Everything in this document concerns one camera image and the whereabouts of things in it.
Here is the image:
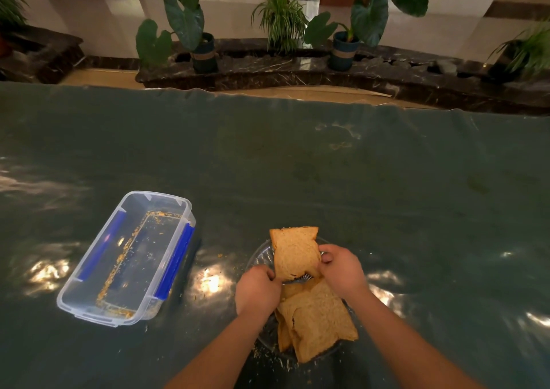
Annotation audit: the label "person's right hand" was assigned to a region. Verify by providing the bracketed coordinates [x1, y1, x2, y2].
[318, 244, 370, 302]

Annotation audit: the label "person's left hand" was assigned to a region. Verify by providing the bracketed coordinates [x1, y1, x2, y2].
[235, 265, 283, 317]

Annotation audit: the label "brown bread slice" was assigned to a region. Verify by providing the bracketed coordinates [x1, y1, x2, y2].
[280, 278, 322, 313]
[275, 309, 294, 353]
[289, 279, 359, 364]
[269, 226, 323, 282]

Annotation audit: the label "person's right forearm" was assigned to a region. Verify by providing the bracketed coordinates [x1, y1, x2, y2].
[344, 287, 487, 389]

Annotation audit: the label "person's left forearm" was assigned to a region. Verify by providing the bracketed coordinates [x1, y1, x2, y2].
[164, 309, 270, 389]

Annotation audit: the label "clear glass plate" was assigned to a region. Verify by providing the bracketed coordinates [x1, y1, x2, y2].
[246, 237, 358, 361]

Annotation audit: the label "green plastic table cover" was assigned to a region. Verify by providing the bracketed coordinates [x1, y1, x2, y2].
[0, 81, 550, 389]

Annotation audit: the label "clear plastic box, blue clips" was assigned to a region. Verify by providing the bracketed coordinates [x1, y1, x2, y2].
[57, 191, 197, 328]

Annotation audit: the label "long dark marble planter ledge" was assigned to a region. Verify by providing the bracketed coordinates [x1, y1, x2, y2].
[135, 38, 550, 117]

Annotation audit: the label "dark blue plant pot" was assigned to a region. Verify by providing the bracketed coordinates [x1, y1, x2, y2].
[328, 31, 361, 72]
[191, 32, 219, 75]

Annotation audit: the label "striped spider plant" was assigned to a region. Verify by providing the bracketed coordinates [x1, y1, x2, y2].
[487, 20, 550, 81]
[251, 0, 309, 55]

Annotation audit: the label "large-leaf green plant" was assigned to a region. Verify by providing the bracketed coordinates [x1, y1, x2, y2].
[119, 0, 206, 68]
[302, 0, 430, 48]

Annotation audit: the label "short dark marble planter ledge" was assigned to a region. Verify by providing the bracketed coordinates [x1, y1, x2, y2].
[0, 25, 85, 85]

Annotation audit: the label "green leafy plant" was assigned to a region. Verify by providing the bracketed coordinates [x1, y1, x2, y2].
[0, 0, 29, 58]

